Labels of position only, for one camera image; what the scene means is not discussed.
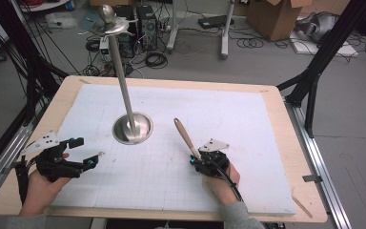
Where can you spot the small metal bracket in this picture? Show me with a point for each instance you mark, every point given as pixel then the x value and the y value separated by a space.
pixel 312 178

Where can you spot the person's right hand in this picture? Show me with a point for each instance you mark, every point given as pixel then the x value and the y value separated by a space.
pixel 224 187

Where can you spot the white round table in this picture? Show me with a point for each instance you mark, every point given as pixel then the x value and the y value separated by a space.
pixel 44 4

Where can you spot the brown cardboard box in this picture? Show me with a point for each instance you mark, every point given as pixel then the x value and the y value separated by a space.
pixel 274 17

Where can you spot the thin wooden strip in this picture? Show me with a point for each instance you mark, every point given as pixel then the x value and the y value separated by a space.
pixel 302 206

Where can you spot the white stand leg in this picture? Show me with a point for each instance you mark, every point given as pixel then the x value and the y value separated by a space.
pixel 225 38
pixel 173 35

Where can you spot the white grid mat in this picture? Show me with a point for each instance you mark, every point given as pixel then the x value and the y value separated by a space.
pixel 158 191

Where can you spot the grey bag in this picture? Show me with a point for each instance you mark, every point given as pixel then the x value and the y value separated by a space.
pixel 317 27

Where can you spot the tall metal utensil stand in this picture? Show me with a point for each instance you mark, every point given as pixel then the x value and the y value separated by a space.
pixel 124 92

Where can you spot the aluminium rail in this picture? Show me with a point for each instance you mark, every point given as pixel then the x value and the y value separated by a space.
pixel 3 162
pixel 330 191

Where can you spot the person's left hand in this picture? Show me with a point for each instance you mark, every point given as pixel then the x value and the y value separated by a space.
pixel 39 197

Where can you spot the black metal frame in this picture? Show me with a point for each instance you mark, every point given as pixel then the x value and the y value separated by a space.
pixel 327 47
pixel 28 63

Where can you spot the black computer tower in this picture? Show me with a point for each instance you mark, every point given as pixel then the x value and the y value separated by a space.
pixel 146 25
pixel 125 41

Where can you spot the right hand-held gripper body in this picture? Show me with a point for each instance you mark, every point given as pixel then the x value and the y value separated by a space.
pixel 214 162

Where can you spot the white flat board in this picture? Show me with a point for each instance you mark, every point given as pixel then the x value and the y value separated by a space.
pixel 340 50

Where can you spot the small white power box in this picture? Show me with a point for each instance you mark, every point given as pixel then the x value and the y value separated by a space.
pixel 104 47

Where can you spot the beige slotted spatula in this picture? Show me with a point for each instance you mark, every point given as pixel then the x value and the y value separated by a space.
pixel 186 138

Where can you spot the flat black device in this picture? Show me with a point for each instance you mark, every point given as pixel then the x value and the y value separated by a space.
pixel 214 21

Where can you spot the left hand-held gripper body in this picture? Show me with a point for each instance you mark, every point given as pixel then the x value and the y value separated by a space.
pixel 55 163

